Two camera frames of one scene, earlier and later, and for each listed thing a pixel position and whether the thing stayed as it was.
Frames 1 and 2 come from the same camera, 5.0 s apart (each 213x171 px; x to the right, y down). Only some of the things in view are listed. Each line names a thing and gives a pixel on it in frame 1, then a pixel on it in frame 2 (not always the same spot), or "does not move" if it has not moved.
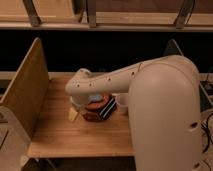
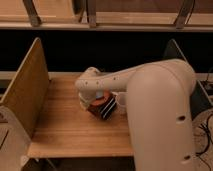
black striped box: [108, 109] does not move
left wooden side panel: [28, 93] does not move
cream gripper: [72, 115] → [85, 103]
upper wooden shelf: [107, 15] does not move
